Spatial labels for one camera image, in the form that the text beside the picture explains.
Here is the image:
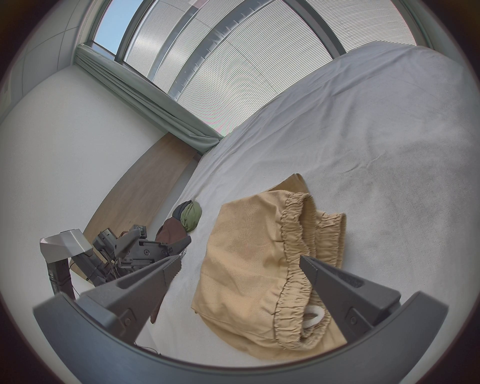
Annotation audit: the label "grey-green curtain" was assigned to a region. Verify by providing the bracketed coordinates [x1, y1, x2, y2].
[74, 42, 223, 155]

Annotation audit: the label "bed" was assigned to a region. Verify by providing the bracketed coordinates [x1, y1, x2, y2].
[136, 41, 480, 363]

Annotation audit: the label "window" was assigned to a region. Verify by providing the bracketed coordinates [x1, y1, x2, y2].
[91, 0, 433, 138]

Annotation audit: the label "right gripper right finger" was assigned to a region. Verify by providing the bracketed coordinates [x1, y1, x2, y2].
[299, 255, 403, 344]

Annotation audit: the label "tan shorts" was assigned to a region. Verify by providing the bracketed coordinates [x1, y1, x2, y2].
[190, 173, 348, 361]

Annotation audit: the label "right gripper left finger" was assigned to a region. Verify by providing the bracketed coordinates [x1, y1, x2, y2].
[80, 256, 183, 344]

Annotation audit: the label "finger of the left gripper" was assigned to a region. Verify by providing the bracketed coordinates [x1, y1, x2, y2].
[165, 235, 192, 257]

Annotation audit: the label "pile of clothes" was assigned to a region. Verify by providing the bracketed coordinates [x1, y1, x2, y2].
[150, 200, 203, 325]

